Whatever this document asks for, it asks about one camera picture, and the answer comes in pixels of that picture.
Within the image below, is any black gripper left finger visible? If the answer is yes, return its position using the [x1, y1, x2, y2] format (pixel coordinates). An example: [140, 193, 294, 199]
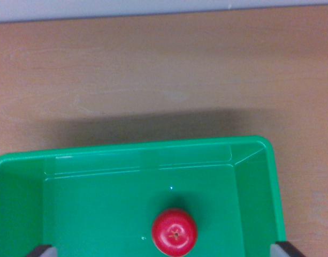
[25, 244, 58, 257]

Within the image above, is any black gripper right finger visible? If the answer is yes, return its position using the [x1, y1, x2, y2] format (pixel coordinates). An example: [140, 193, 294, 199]
[270, 240, 306, 257]

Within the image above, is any red tomato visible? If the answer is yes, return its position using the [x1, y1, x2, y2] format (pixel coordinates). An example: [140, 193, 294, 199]
[151, 207, 199, 257]

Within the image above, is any green plastic bin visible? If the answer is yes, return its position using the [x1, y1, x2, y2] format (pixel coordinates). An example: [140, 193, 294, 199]
[0, 135, 287, 257]

